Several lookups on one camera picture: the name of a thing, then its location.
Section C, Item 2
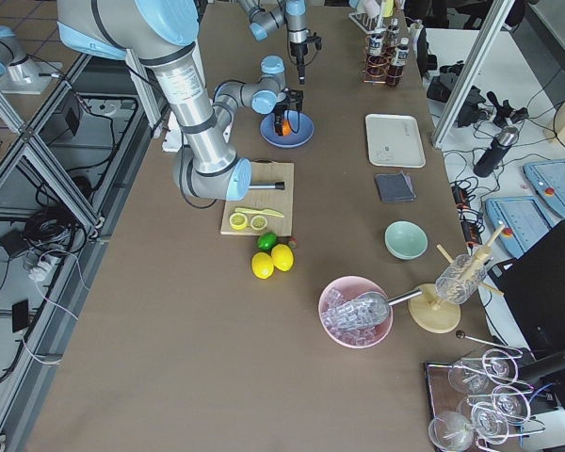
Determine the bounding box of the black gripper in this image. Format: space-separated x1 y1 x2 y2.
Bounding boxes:
289 41 308 85
273 88 304 136

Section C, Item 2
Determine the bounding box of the orange mandarin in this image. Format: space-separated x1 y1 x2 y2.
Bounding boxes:
282 120 292 137

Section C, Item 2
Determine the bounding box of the blue plate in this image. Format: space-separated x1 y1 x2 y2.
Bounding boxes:
260 110 315 149

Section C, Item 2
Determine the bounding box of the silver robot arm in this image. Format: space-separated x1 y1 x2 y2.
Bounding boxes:
238 0 314 85
57 1 290 201

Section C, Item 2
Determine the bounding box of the steel muddler with black tip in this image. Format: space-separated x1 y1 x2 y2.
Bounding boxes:
249 181 285 190

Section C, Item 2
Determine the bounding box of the dark tea bottle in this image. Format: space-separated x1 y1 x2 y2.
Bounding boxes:
386 38 410 87
365 33 383 80
386 18 399 48

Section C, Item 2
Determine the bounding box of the wooden cutting board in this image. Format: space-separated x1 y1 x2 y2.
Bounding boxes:
220 162 295 236

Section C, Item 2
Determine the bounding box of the yellow plastic knife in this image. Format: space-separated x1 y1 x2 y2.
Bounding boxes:
234 207 285 218

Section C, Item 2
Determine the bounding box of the lemon half slice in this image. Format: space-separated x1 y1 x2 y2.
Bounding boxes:
229 212 249 231
249 215 268 232

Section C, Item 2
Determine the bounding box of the cream rabbit tray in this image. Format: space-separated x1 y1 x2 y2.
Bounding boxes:
365 113 426 169

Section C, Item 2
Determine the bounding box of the green lime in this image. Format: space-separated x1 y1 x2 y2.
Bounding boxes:
257 232 278 252

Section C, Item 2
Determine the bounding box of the grey folded cloth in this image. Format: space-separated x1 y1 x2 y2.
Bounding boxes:
375 171 416 202

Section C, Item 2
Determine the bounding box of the yellow lemon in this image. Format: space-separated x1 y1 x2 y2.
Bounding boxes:
250 251 274 280
270 244 295 271

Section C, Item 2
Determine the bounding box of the mint green bowl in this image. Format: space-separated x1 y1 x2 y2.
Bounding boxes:
384 220 428 260

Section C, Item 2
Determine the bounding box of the pink bowl with ice cubes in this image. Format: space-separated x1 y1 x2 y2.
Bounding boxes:
318 276 394 348

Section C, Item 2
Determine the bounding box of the metal ice scoop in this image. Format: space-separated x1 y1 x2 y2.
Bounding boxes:
327 289 422 330

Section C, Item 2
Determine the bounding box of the black thermos bottle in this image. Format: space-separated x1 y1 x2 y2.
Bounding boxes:
473 126 519 178

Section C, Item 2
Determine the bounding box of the clear textured glass cup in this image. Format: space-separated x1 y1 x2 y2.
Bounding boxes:
435 254 487 305

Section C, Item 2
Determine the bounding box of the wooden cup rack stand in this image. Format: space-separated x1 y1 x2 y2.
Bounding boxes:
409 223 504 333

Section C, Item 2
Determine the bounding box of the blue teach pendant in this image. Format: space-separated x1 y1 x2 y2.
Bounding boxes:
523 159 565 219
485 196 556 258

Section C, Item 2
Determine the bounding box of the wine glass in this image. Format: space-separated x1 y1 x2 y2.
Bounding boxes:
491 385 531 426
448 358 490 395
428 412 474 451
481 348 518 385

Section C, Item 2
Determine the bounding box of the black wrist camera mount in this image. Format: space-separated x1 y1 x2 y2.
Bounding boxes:
285 89 304 112

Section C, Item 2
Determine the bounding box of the copper wire bottle rack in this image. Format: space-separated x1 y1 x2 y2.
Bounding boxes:
363 32 410 87

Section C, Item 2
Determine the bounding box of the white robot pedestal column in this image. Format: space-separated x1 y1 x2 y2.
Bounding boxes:
161 107 234 155

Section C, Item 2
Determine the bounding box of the aluminium frame post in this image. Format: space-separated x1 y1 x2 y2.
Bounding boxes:
431 0 514 150

